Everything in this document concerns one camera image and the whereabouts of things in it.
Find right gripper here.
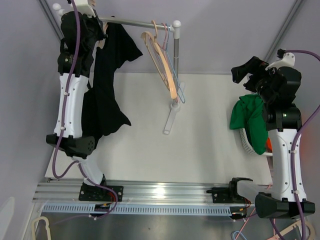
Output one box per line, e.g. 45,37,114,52
231,56,277,104

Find black t shirt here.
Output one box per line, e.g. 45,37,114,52
81,22,143,144

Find bright green t shirt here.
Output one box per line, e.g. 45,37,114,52
229,94,268,155

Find beige hanger with green shirt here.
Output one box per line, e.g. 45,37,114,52
140,19,178,100

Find pink wire hanger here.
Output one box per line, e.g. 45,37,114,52
149,22,182,101

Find blue wire hanger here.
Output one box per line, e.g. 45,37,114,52
165,20,186,104

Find orange t shirt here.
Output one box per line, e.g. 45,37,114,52
265,137,273,153

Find beige hanger with black shirt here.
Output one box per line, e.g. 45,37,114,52
90,0,108,49

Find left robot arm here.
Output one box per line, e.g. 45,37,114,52
46,11,108,201

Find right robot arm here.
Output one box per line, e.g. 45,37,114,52
227,53,316,219

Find beige hanger on floor right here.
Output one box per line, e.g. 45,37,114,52
269,220,316,240

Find beige hanger on floor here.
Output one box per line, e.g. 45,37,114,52
30,216,53,240
269,220,316,240

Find blue hanger on floor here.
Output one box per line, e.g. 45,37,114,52
230,231,247,240

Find beige hanger on floor left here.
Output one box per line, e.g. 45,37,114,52
30,216,53,240

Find white plastic basket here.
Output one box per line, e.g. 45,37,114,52
239,128,273,157

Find metal clothes rack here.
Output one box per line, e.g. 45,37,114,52
51,2,186,135

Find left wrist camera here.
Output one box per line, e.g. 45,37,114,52
73,0,96,18

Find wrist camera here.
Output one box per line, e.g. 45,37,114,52
73,0,96,18
265,48,296,71

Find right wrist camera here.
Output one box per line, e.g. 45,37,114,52
265,48,296,71

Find slotted cable duct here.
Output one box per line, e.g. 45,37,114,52
42,203,244,216

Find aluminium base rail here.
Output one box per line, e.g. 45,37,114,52
32,177,303,208

